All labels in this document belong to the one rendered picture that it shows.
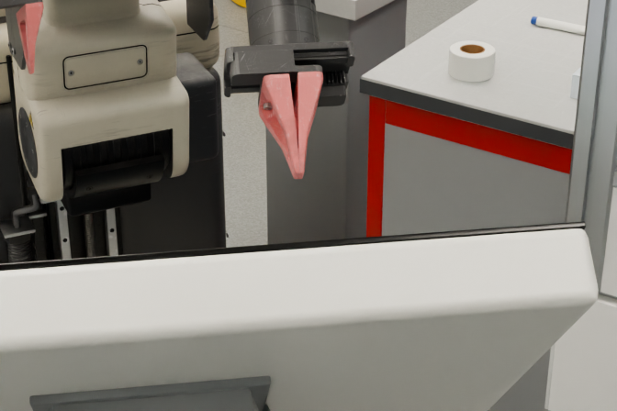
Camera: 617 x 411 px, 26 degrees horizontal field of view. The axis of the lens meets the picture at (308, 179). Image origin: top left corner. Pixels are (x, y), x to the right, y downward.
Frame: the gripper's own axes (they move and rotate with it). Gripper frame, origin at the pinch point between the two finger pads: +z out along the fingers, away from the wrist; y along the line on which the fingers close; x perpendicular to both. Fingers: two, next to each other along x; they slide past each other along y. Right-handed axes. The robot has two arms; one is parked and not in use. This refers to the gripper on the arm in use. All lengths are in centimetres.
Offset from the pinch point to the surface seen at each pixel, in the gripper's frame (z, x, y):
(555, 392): 14.2, 24.5, 25.1
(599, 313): 9.4, 15.4, 27.4
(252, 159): -95, 223, 17
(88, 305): 17.7, -24.5, -15.5
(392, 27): -80, 127, 37
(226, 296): 17.7, -24.6, -8.0
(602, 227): 3.6, 9.0, 26.9
